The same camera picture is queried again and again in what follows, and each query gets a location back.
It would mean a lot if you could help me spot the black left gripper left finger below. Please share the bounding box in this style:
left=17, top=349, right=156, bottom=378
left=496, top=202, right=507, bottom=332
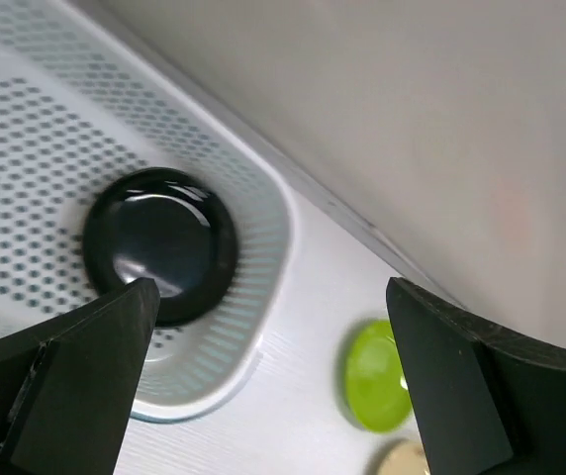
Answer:
left=0, top=278, right=160, bottom=474

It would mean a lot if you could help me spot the green plate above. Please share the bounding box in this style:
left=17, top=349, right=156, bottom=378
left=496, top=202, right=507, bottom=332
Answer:
left=342, top=319, right=412, bottom=433

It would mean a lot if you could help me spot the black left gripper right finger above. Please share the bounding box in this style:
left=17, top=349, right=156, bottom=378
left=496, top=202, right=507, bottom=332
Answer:
left=386, top=278, right=566, bottom=474

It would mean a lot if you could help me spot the black plate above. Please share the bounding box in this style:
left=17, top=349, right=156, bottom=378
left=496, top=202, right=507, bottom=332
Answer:
left=81, top=167, right=239, bottom=328

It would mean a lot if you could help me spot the beige plate with symbols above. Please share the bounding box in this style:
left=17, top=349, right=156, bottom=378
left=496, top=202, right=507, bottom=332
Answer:
left=375, top=440, right=430, bottom=475

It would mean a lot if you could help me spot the white perforated plastic basket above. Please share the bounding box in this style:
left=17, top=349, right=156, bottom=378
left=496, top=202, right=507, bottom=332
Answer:
left=0, top=1, right=297, bottom=423

